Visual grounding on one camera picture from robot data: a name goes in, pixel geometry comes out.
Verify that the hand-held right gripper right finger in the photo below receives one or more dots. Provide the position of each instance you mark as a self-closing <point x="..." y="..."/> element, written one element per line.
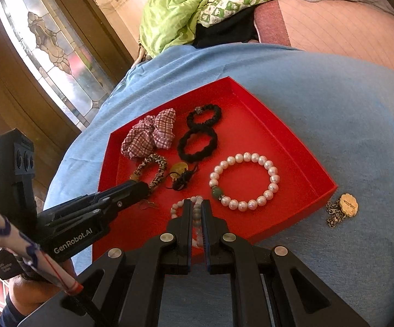
<point x="206" y="218"/>

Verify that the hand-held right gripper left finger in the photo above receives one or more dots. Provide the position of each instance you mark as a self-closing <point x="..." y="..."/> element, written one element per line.
<point x="187" y="218"/>

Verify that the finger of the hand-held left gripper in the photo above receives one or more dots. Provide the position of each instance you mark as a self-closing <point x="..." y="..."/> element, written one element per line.
<point x="122" y="207"/>
<point x="132" y="189"/>

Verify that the leopard print scrunchie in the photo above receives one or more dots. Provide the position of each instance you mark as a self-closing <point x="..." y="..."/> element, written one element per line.
<point x="161" y="170"/>

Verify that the plain black scrunchie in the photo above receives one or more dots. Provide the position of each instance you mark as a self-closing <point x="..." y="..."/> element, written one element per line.
<point x="183" y="150"/>

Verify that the red cardboard box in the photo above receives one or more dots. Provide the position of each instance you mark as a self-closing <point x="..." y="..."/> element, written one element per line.
<point x="251" y="126"/>

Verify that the person's left forearm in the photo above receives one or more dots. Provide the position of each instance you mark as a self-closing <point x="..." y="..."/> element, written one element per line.
<point x="36" y="293"/>

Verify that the gold earring hooks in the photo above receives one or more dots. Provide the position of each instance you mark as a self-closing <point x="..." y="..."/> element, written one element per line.
<point x="152" y="205"/>

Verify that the white stick with red tip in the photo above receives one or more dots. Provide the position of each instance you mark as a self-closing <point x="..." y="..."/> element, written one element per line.
<point x="60" y="276"/>

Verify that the red plaid scrunchie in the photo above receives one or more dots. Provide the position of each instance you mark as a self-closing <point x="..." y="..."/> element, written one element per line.
<point x="149" y="133"/>

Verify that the black scrunchie with bead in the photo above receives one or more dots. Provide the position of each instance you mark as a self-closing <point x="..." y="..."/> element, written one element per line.
<point x="214" y="114"/>

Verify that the light blue blanket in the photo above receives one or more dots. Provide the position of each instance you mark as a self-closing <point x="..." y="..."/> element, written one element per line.
<point x="319" y="92"/>

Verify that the stained glass window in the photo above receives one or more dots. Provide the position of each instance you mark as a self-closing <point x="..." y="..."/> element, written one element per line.
<point x="47" y="41"/>

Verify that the black cloth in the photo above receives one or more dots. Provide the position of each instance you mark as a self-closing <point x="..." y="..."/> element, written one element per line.
<point x="224" y="30"/>

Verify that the green quilt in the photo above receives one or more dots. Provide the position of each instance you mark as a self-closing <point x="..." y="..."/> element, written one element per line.
<point x="176" y="10"/>

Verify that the pink mattress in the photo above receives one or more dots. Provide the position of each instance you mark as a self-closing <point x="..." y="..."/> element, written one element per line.
<point x="336" y="34"/>

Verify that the wooden window frame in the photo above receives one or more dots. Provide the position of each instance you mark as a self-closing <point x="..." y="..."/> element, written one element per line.
<point x="81" y="13"/>

